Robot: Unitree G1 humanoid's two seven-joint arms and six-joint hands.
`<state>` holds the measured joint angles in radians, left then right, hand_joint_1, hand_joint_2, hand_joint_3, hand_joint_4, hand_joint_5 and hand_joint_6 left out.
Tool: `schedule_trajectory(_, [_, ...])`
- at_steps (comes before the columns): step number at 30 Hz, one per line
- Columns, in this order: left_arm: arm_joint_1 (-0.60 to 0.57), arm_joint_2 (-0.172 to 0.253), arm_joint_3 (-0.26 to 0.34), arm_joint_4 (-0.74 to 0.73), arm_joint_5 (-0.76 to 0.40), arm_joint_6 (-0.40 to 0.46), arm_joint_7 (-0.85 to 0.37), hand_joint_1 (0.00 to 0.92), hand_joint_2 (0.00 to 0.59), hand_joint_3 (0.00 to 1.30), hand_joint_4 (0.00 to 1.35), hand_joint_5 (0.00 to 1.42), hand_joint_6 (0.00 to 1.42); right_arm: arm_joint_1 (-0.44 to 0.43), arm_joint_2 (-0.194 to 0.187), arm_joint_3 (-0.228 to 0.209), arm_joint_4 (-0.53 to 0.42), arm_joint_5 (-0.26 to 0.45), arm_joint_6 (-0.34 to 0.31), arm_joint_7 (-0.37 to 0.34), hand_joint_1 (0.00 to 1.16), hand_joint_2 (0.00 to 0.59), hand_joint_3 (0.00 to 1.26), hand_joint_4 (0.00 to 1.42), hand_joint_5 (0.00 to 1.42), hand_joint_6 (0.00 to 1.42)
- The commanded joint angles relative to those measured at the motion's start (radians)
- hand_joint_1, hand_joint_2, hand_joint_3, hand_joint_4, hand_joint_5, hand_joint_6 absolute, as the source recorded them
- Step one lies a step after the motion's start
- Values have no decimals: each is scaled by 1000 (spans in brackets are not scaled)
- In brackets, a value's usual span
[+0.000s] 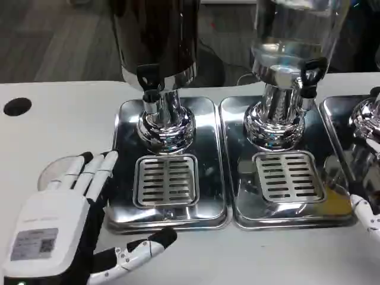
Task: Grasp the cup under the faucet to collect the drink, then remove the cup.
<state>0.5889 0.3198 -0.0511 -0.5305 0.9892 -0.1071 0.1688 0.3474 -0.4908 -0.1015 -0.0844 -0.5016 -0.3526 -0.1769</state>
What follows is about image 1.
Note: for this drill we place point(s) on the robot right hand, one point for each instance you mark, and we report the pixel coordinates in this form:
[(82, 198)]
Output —
[(369, 218)]

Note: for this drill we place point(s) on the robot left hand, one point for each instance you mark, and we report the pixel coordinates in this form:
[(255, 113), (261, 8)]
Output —
[(53, 225)]

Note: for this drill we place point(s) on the clear ribbed glass cup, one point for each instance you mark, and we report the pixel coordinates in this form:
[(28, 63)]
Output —
[(49, 170)]

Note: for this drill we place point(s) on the slotted steel drip grid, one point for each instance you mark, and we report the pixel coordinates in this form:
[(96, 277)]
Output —
[(288, 176), (166, 181)]

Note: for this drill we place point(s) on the chrome drink dispenser stand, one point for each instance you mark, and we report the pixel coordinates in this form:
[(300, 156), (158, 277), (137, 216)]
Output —
[(366, 115)]

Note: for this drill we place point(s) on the black round counter hole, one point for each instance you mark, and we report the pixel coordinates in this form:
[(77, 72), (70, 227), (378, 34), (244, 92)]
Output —
[(17, 107)]

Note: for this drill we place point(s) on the steel tray under water dispenser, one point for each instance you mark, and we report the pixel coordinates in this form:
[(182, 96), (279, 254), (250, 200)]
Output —
[(240, 184)]

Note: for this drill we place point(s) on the black water dispenser tap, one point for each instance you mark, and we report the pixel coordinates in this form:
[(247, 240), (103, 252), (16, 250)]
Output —
[(308, 92)]

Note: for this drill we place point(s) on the black coffee dispenser tap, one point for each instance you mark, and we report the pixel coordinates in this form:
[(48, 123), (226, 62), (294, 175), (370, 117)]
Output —
[(148, 101)]

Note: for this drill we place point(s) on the steel tray under coffee dispenser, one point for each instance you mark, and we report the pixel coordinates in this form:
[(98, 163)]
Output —
[(207, 178)]

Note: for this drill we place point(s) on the clear water drink dispenser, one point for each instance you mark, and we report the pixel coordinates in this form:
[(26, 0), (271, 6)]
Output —
[(285, 71)]

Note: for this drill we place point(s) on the dark background equipment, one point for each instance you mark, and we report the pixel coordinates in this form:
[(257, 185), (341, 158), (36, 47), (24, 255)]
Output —
[(362, 35)]

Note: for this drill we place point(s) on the dark round floor base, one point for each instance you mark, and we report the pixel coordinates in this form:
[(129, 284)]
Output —
[(210, 71)]

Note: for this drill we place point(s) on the dark coffee drink dispenser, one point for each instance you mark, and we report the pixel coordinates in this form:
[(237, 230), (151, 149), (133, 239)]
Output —
[(154, 32)]

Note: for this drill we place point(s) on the steel tray cut by frame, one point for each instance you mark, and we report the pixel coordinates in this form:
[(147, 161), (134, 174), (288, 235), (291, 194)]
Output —
[(335, 118)]

